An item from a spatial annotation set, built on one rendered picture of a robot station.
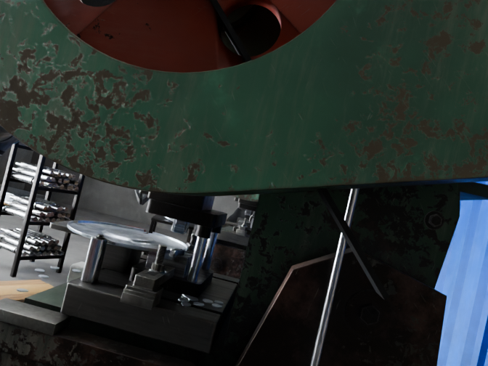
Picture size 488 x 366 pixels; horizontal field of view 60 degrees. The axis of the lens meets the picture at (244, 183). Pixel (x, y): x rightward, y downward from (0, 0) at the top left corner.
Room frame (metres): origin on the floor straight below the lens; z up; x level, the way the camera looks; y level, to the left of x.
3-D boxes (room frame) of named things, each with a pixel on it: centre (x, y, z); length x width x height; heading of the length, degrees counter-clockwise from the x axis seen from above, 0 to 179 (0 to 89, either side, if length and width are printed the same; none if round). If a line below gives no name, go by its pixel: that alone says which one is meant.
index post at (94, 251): (0.86, 0.26, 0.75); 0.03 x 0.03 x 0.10; 85
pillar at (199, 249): (0.93, 0.06, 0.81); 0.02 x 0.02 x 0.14
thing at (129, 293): (0.85, 0.13, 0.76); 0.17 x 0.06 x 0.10; 175
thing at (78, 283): (1.02, 0.12, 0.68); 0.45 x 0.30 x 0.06; 175
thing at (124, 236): (1.03, 0.24, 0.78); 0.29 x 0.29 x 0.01
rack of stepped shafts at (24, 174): (3.27, 1.52, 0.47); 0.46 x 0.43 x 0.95; 65
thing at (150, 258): (1.02, 0.12, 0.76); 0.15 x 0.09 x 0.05; 175
